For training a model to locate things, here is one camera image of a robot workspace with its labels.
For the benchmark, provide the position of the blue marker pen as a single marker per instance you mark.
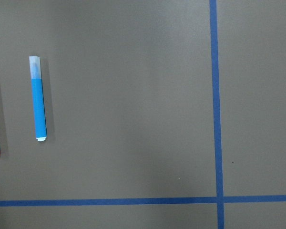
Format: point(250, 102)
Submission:
point(37, 97)

